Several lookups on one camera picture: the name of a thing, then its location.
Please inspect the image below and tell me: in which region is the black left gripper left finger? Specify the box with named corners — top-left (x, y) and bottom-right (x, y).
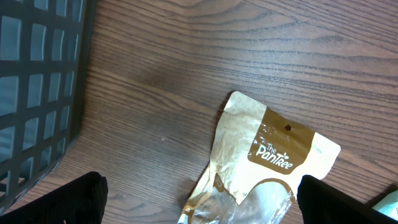
top-left (1, 172), bottom-right (108, 224)

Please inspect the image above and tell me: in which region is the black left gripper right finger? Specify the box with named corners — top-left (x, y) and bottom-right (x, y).
top-left (297, 175), bottom-right (397, 224)

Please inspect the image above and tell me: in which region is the teal snack packet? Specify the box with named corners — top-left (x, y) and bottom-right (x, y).
top-left (373, 190), bottom-right (398, 221)

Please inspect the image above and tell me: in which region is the brown snack wrapper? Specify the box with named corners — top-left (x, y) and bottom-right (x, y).
top-left (179, 91), bottom-right (341, 224)

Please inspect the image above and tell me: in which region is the grey plastic mesh basket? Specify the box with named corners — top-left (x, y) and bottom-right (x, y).
top-left (1, 0), bottom-right (97, 212)

